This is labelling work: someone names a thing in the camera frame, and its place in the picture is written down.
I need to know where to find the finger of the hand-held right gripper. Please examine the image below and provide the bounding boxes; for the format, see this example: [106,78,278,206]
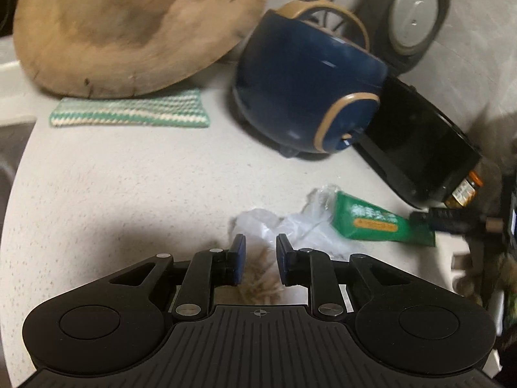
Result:
[410,207,485,237]

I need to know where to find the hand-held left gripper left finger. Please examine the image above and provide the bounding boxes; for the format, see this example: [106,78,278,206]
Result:
[108,233,248,321]

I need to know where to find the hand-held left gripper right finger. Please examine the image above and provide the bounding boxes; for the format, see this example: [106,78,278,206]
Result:
[276,233,409,321]

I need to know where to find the beige fibrous scraps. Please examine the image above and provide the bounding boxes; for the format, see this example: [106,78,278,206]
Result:
[238,246,283,305]

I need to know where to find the clear plastic bag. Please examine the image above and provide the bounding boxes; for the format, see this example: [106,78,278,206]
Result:
[230,185,356,261]

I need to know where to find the green packet orange label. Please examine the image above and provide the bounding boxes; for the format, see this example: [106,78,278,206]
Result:
[331,191,437,247]

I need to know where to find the glass jar orange lid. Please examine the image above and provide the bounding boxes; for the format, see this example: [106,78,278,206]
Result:
[444,172,483,209]

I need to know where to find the black rice cooker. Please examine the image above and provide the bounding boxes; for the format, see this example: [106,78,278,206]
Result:
[351,0,483,211]

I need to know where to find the blue rice cooker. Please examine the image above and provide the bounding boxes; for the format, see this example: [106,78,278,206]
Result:
[232,0,386,158]

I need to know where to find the green white striped knitted cloth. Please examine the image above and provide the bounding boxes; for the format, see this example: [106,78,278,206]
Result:
[48,88,211,129]

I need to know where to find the stainless steel sink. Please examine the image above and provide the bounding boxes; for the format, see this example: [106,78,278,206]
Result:
[0,115,37,219]

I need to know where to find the round wooden cutting board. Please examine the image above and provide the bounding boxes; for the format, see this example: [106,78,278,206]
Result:
[13,0,270,100]

